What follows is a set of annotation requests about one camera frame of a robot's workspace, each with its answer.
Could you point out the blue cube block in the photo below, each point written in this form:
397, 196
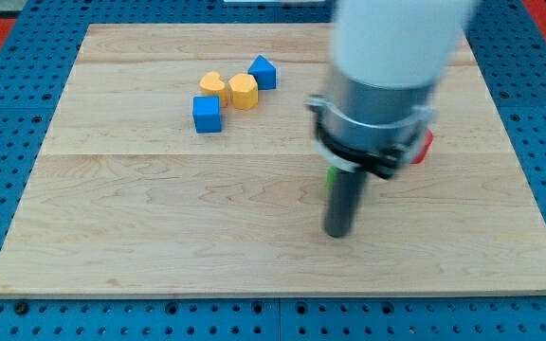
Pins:
206, 114

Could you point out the yellow heart block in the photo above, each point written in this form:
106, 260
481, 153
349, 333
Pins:
212, 84

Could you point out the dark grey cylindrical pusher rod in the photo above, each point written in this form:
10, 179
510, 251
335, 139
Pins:
343, 202

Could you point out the red circle block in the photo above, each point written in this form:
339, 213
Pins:
427, 141

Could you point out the yellow hexagon block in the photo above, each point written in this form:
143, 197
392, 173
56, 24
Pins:
244, 91

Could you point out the light wooden board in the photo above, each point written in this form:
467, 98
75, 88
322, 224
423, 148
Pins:
127, 200

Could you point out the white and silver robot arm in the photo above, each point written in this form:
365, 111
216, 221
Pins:
386, 57

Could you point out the blue triangle block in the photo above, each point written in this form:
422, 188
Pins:
264, 73

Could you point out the green star block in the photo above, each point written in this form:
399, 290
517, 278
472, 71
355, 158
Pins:
330, 176

